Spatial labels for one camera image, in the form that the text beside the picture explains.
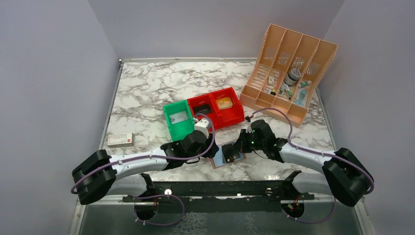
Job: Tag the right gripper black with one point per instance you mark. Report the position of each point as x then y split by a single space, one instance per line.
243 135

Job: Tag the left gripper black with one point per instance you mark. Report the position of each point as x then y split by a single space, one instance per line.
213 153

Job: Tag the green plastic bin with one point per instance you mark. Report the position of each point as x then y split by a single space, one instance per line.
180 130

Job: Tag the brown leather card holder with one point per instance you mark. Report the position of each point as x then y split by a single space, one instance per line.
217 160

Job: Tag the red double plastic bin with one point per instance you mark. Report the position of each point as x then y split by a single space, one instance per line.
221 118

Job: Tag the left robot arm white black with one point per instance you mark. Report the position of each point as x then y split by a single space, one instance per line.
96 176

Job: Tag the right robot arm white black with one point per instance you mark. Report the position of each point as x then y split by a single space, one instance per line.
337 173

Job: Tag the silver card in green bin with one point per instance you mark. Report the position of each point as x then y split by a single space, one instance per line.
178 117

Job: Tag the black card in red bin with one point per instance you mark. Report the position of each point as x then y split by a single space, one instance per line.
202 109

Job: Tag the gold card in red bin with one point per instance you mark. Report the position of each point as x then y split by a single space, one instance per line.
224 103

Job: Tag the white red playing card box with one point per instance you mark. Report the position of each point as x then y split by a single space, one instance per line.
120 140

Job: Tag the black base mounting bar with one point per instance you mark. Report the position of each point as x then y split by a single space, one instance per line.
218 196

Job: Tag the green white tube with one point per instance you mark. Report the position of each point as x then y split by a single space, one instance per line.
304 84

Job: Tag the small items in organizer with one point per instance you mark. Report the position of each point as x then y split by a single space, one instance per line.
284 89

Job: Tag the round jar patterned lid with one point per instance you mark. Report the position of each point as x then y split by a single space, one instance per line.
292 77

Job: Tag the peach desk organizer rack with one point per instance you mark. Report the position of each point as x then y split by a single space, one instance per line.
289 67

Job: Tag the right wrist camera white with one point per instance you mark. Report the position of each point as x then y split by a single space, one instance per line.
248 119

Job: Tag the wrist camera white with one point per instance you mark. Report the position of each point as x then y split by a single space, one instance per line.
203 125
248 119

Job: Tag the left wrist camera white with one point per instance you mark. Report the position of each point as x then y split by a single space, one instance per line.
203 125

